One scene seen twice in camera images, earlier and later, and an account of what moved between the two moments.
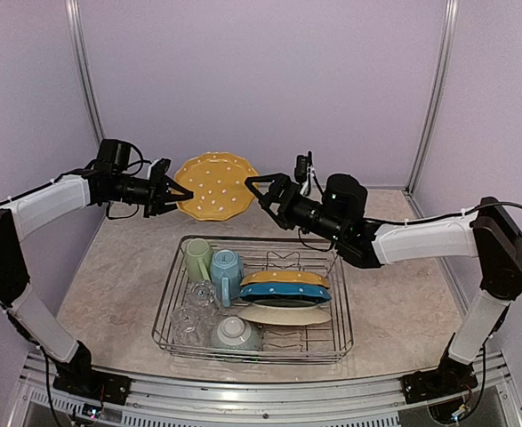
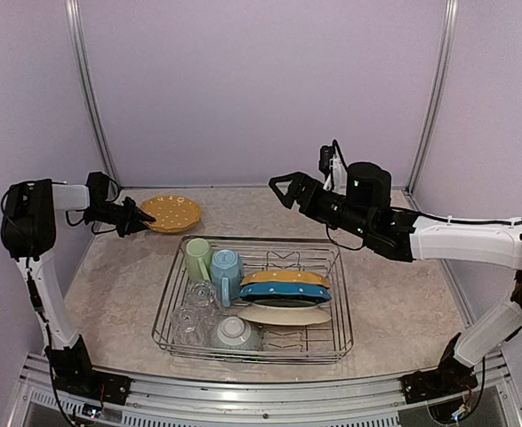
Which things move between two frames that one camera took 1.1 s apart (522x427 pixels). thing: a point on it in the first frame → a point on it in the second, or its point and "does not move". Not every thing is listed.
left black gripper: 156,197 → 130,224
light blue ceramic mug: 227,276 does not move
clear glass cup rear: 201,299 does not move
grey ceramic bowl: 235,333 does not move
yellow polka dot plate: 284,277 does not move
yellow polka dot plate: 217,181 → 172,213
